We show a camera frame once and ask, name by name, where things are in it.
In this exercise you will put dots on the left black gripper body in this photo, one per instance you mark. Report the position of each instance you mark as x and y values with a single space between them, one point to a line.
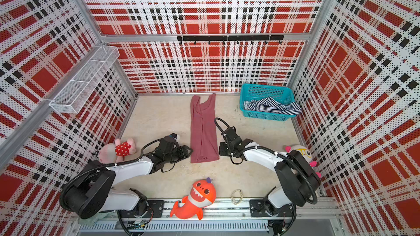
176 155

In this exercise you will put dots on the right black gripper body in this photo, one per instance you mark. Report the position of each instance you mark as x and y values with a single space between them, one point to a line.
225 149

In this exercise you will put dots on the maroon tank top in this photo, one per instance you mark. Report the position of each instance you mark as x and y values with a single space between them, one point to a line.
203 139

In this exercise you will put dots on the striped black white tank top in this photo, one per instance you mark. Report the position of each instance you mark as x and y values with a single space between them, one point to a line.
269 105

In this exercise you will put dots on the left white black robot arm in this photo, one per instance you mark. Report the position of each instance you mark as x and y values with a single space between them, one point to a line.
92 190

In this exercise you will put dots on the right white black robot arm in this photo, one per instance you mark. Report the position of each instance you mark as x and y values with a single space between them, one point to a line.
298 179

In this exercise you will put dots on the teal plastic basket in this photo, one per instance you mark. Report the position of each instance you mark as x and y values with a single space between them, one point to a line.
249 92

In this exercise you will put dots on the red shark plush toy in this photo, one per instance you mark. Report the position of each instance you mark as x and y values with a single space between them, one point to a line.
202 195

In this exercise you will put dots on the pink plush toy red dress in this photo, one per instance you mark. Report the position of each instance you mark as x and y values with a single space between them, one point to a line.
116 152

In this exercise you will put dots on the white plush toy yellow glasses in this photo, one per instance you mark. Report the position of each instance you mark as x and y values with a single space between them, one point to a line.
305 153

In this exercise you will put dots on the green cloth rag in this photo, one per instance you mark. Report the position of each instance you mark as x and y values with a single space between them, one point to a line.
92 220

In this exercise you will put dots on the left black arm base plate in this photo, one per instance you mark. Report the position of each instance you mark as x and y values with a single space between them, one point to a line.
151 209

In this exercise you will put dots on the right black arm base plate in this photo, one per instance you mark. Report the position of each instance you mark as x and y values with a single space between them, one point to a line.
263 208

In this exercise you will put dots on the aluminium front rail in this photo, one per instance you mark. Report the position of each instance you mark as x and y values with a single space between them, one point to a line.
225 216

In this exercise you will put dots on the white wire mesh shelf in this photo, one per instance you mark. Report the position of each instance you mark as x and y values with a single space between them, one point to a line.
72 98

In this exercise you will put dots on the black wall hook rail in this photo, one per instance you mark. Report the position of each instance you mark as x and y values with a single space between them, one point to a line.
224 38

